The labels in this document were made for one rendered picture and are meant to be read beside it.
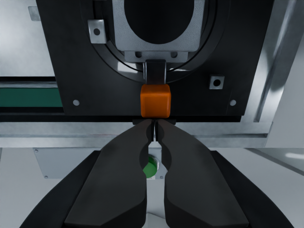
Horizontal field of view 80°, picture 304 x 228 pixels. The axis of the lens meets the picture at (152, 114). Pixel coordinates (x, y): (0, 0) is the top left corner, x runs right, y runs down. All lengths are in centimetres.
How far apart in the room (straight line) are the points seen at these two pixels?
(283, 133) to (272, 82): 22
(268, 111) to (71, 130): 28
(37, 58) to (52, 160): 16
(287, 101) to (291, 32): 19
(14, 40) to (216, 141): 32
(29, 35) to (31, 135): 14
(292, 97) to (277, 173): 20
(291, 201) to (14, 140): 65
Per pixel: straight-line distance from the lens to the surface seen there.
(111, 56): 20
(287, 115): 46
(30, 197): 62
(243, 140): 31
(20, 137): 34
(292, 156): 195
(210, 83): 23
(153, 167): 30
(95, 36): 19
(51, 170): 36
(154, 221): 58
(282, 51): 27
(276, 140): 48
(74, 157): 32
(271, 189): 59
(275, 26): 26
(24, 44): 32
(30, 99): 31
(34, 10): 25
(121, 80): 23
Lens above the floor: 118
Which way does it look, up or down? 62 degrees down
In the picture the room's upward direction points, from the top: 179 degrees counter-clockwise
